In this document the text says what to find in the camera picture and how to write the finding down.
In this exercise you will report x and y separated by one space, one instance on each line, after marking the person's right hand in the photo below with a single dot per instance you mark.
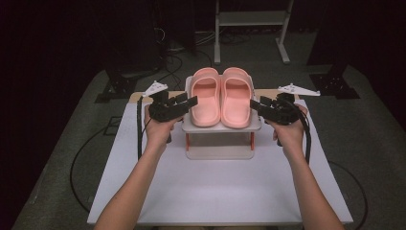
288 135

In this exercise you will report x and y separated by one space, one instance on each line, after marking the person's left hand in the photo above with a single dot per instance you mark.
158 132

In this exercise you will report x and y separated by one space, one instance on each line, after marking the white foam table mat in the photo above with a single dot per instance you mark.
217 191

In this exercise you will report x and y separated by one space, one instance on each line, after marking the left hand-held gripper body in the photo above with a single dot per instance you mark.
162 110

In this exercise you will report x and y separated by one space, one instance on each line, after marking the black stand base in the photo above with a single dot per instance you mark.
335 84
116 87

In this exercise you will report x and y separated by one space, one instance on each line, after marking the wooden table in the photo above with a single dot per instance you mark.
265 92

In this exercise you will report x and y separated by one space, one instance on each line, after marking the white two-tier shoe rack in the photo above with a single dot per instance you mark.
220 150

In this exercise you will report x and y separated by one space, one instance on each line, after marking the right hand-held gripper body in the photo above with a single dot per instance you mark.
282 111

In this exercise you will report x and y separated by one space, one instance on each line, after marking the white metal stand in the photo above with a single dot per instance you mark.
252 18

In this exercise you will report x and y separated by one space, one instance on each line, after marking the pink rubber slipper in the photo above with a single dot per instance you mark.
236 102
206 102

